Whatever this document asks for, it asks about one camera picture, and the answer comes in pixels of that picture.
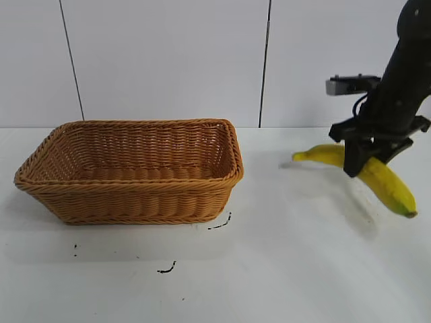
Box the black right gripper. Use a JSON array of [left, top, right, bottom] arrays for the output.
[[329, 69, 431, 178]]

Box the yellow banana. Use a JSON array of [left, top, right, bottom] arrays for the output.
[[292, 143, 418, 218]]

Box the tan woven wicker basket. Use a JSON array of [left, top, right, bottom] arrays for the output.
[[13, 117, 244, 225]]

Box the black camera cable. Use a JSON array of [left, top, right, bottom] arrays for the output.
[[352, 91, 373, 119]]

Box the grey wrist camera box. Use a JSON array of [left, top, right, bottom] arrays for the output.
[[325, 74, 383, 97]]

